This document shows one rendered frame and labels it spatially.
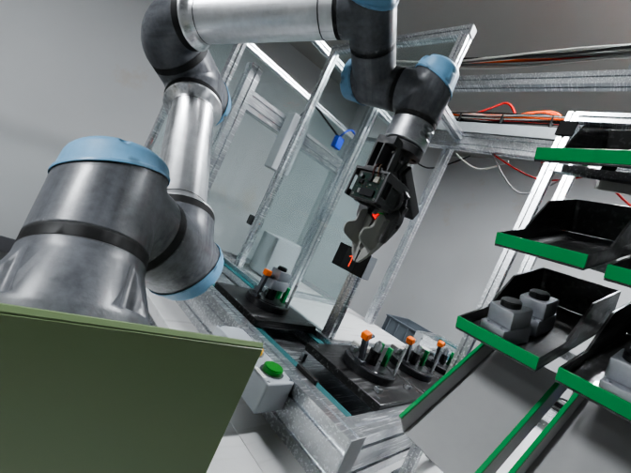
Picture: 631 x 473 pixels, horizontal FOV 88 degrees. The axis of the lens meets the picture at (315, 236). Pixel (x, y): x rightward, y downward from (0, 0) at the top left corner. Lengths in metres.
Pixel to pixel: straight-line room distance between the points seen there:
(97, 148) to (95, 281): 0.15
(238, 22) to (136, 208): 0.37
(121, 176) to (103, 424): 0.23
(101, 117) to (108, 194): 3.14
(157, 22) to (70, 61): 2.87
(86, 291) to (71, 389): 0.08
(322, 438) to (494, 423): 0.28
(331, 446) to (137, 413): 0.38
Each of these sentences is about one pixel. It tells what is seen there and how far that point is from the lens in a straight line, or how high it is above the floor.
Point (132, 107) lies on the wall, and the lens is 3.53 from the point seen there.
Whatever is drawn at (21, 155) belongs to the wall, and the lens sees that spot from 3.58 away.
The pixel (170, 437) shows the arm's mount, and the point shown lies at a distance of 0.35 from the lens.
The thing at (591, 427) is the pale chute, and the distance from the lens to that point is 0.74.
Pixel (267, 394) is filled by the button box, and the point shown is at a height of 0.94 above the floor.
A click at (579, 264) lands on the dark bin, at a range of 0.60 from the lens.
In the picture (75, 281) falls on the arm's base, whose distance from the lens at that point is 0.33.
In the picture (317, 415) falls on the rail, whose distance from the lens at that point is 0.65.
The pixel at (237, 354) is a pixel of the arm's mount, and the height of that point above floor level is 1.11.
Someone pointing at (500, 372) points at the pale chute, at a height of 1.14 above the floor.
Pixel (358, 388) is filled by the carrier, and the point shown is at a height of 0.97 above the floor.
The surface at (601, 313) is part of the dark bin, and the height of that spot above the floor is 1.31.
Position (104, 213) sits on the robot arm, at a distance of 0.38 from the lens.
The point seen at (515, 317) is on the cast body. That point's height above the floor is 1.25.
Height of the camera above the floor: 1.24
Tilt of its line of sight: 1 degrees down
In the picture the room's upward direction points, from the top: 25 degrees clockwise
